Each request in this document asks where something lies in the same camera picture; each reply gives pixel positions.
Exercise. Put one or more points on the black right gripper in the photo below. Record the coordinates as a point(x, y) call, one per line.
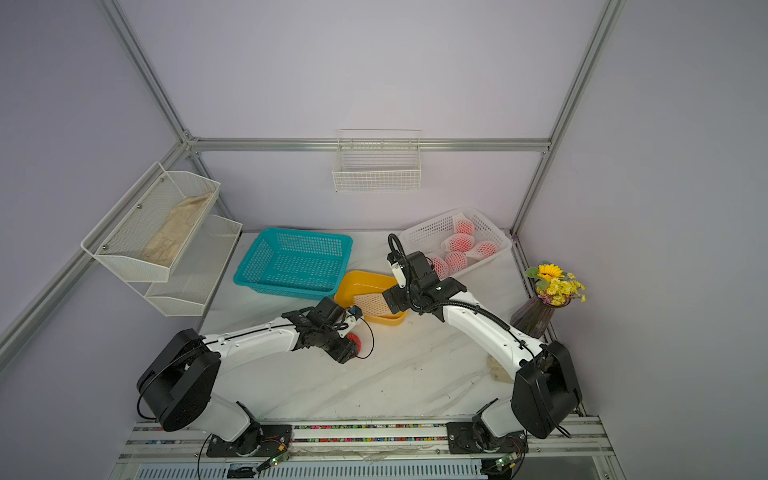
point(400, 292)

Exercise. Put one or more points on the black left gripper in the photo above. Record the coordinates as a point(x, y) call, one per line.
point(343, 353)

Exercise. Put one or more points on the netted red apple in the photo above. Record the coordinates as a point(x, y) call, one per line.
point(356, 340)
point(440, 266)

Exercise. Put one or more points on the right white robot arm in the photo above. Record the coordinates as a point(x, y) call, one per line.
point(545, 384)

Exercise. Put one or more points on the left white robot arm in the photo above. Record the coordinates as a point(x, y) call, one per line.
point(178, 386)

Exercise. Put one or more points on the netted apple left back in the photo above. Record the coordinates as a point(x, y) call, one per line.
point(456, 261)

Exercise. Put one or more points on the netted apple centre back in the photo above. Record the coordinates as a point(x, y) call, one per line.
point(458, 242)

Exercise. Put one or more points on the white plastic perforated basket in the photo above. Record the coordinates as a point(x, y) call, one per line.
point(428, 236)

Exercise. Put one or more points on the teal plastic perforated basket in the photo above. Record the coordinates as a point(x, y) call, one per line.
point(295, 263)

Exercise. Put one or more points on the netted apple right side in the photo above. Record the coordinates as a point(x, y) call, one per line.
point(482, 250)

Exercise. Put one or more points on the dark glass vase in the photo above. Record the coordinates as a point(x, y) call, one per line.
point(533, 317)

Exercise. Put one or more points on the yellow flower bouquet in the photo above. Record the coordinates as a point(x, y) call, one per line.
point(554, 286)

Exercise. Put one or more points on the beige cloth in shelf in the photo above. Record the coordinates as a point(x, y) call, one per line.
point(167, 242)

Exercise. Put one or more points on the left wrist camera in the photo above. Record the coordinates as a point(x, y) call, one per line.
point(352, 317)

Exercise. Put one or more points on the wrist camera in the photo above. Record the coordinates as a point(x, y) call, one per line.
point(397, 265)
point(352, 317)

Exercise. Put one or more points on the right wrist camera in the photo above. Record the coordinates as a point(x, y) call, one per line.
point(397, 265)

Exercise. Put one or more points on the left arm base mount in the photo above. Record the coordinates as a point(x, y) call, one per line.
point(258, 440)

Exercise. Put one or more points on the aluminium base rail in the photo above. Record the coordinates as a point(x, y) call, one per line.
point(370, 449)

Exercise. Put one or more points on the white wire wall basket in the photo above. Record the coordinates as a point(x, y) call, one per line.
point(384, 160)

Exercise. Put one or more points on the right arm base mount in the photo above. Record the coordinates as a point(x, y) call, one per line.
point(480, 438)

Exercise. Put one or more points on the white two-tier wire shelf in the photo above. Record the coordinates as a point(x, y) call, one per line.
point(186, 288)

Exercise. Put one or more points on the aluminium frame structure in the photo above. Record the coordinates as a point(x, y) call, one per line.
point(34, 318)

